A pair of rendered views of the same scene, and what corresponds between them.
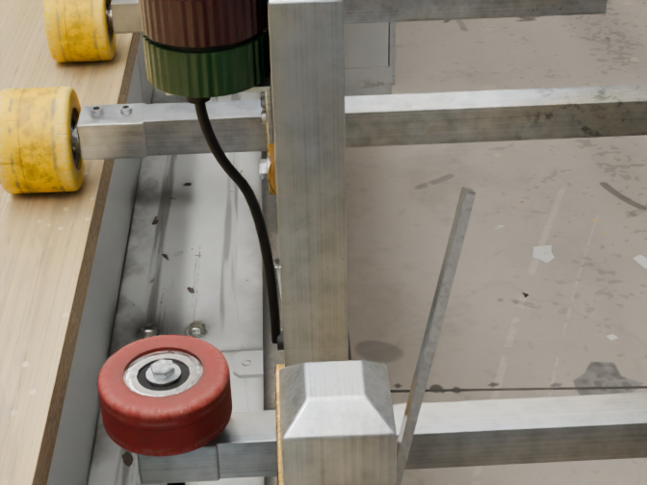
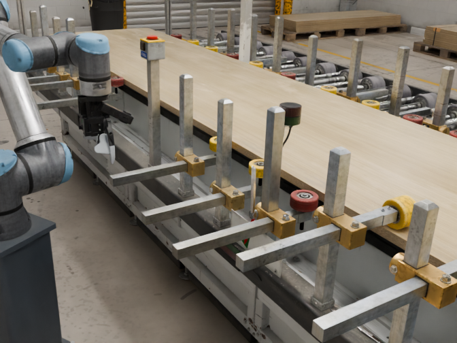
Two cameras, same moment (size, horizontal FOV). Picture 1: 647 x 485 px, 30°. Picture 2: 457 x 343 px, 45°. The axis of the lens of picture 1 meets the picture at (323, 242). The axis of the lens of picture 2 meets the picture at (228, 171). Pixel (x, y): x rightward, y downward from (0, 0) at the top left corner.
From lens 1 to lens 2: 1.87 m
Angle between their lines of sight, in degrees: 117
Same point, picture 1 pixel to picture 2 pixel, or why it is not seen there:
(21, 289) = (357, 203)
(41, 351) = not seen: hidden behind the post
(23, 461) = (309, 183)
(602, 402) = (223, 234)
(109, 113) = (386, 209)
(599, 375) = not seen: outside the picture
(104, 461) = not seen: hidden behind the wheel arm
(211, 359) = (298, 198)
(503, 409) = (243, 227)
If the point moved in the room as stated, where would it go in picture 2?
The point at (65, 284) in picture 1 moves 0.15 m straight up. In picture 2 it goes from (350, 207) to (357, 156)
